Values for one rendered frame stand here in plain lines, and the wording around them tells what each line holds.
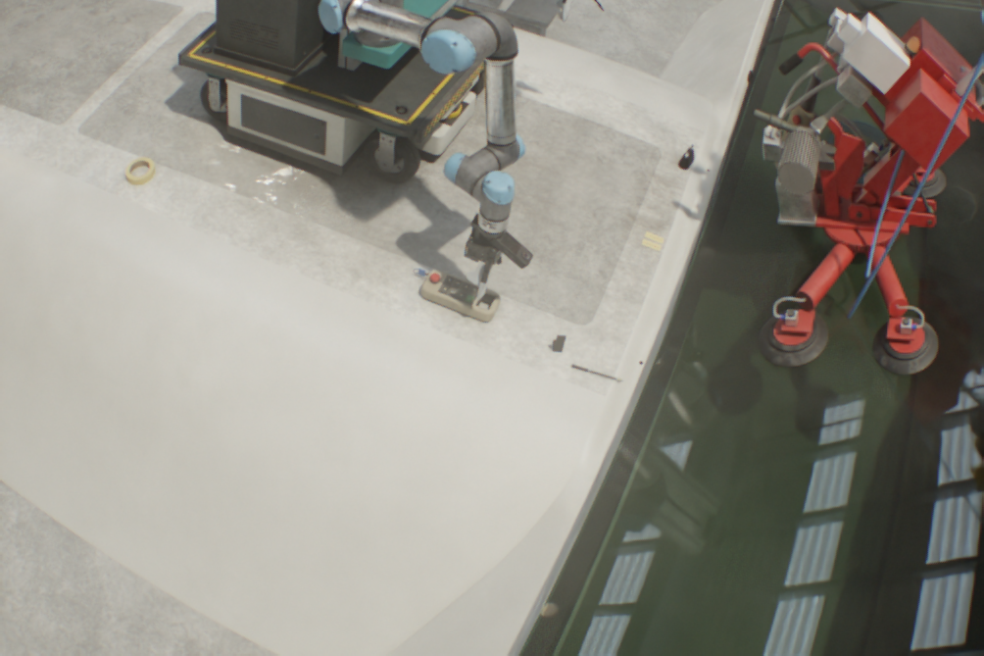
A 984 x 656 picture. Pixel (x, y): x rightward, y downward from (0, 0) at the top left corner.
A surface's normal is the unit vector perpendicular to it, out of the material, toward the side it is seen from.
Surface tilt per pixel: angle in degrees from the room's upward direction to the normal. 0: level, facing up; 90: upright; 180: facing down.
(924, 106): 90
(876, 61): 90
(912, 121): 90
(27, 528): 0
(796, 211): 90
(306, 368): 21
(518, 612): 50
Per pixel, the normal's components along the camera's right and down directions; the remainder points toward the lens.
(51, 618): 0.11, -0.63
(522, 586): -0.67, -0.63
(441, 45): -0.58, 0.58
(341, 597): -0.22, 0.12
